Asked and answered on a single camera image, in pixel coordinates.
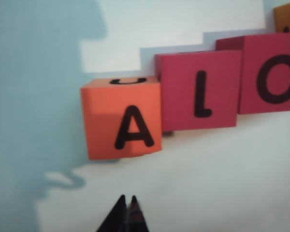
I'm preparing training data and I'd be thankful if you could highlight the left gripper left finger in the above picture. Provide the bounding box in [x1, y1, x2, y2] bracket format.
[96, 194, 128, 232]

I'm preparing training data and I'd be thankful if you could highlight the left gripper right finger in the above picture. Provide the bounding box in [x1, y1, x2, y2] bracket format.
[127, 195, 150, 232]

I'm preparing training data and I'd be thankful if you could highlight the orange foam block digit six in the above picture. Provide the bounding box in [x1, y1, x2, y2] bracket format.
[80, 76, 163, 160]

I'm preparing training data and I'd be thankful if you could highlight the red foam block letter T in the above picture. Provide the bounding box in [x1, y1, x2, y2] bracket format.
[154, 49, 244, 132]

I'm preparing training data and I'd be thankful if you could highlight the red foam block rabbit print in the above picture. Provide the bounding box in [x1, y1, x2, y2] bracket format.
[216, 31, 290, 116]

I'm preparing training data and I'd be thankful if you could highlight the yellow foam block digit three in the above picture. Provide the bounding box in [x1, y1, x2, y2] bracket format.
[273, 0, 290, 33]

